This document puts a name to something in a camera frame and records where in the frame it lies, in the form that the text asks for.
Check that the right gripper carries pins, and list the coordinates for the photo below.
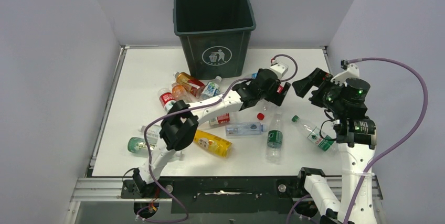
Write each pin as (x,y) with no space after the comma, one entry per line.
(302,86)

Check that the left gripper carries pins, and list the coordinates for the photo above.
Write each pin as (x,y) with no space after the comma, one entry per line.
(277,98)

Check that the green label tall bottle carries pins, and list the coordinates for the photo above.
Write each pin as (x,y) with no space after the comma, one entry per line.
(274,139)

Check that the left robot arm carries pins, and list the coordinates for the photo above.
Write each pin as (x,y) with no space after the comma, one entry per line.
(179,125)

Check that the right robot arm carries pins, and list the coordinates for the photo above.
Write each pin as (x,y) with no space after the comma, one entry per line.
(356,142)

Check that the dark green trash bin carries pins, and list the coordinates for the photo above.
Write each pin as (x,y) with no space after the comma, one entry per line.
(214,35)

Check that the blue label clear bottle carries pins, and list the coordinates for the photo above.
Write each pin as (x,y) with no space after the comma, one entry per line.
(253,75)

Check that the blue oval label bottle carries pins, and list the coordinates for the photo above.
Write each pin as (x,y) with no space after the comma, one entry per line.
(245,129)

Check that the red white label bottle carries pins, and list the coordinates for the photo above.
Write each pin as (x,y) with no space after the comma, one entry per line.
(220,120)

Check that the blue white label bottle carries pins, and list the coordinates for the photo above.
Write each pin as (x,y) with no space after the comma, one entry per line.
(211,89)

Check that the yellow juice bottle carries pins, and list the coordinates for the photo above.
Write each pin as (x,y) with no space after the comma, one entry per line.
(213,144)

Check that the red orange tea bottle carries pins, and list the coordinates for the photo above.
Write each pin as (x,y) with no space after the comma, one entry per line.
(192,85)

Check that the orange drink bottle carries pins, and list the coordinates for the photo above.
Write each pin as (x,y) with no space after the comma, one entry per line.
(180,93)

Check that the light blue label bottle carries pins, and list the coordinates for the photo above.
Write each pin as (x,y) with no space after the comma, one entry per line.
(153,132)

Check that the green tea bottle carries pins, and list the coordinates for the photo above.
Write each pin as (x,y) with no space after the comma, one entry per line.
(138,146)

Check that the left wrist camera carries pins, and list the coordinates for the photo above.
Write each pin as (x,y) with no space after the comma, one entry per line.
(279,69)

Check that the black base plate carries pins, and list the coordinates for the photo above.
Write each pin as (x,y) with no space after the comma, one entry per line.
(233,195)

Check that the aluminium front rail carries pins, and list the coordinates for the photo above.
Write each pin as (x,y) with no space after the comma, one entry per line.
(110,189)

